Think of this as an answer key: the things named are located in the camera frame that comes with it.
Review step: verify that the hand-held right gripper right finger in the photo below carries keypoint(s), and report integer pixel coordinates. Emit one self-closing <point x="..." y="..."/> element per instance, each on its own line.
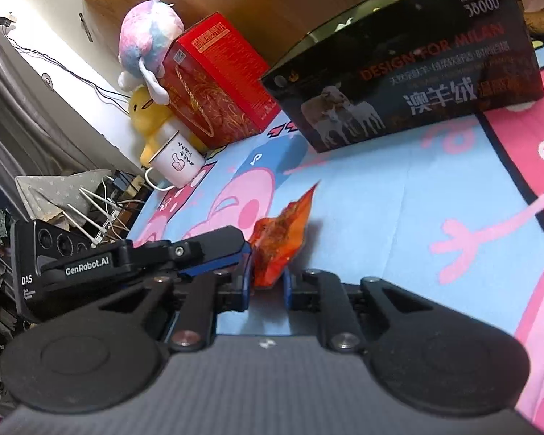
<point x="287" y="286"/>

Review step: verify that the small white wall device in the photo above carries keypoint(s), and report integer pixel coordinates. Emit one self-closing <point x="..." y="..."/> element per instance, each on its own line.
<point x="3" y="19"/>

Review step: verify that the yellow plush toy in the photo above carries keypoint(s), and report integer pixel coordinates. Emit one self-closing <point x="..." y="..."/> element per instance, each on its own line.
<point x="147" y="118"/>

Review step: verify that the grey patterned cloth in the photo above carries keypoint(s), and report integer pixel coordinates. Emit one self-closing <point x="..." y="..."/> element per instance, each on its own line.
<point x="50" y="190"/>

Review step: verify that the red gift box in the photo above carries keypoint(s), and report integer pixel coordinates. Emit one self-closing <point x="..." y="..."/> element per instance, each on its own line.
<point x="217" y="81"/>

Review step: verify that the grey curtain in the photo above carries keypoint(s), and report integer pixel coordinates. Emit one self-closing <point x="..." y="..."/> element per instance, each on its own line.
<point x="41" y="113"/>

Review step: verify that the black box with sheep print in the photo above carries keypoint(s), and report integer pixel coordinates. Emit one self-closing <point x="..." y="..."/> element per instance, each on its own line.
<point x="412" y="77"/>

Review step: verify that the wooden headboard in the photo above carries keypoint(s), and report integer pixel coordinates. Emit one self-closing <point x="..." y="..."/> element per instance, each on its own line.
<point x="254" y="4"/>

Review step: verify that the white enamel mug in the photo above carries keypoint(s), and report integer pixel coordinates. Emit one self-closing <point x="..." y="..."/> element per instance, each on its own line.
<point x="177" y="158"/>

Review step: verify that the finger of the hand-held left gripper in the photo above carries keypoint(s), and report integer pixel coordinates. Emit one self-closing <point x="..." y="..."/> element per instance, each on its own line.
<point x="217" y="241"/>
<point x="208" y="266"/>

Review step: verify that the pink and blue plush toy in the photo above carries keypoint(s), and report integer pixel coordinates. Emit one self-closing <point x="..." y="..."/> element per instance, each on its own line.
<point x="147" y="31"/>

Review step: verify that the orange-red snack packet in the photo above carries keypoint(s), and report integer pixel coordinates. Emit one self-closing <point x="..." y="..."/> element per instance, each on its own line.
<point x="281" y="235"/>

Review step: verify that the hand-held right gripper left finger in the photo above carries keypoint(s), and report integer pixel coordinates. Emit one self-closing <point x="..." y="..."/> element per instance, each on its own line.
<point x="248" y="283"/>

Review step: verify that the printed blanket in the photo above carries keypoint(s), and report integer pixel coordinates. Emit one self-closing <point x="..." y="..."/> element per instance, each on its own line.
<point x="390" y="217"/>

